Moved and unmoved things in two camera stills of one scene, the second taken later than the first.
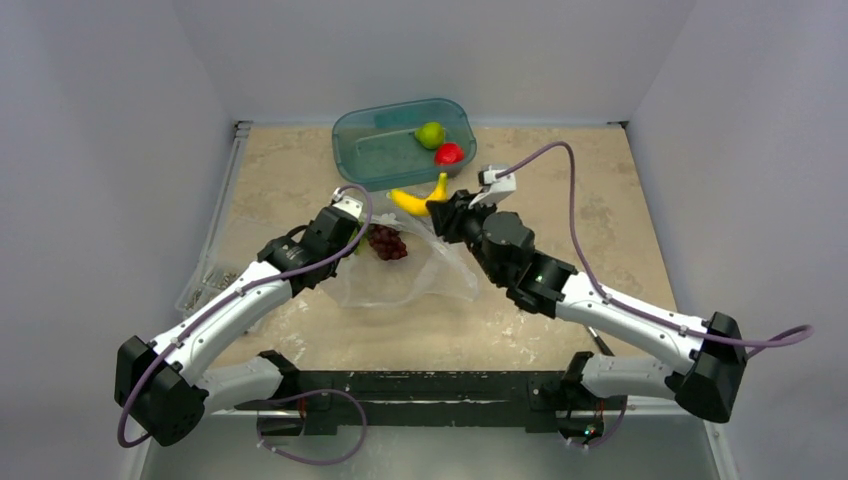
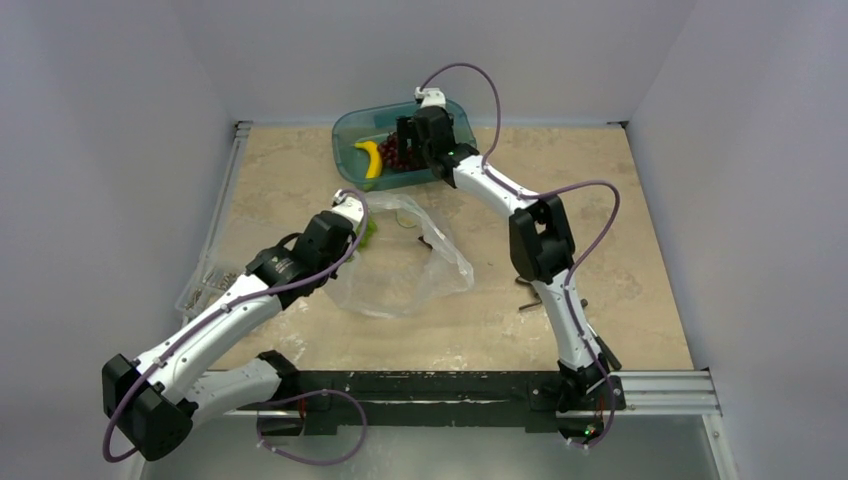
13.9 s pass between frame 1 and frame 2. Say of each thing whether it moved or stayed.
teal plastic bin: stayed
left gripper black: stayed
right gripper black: moved
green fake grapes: stayed
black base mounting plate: stayed
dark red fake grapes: moved
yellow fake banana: moved
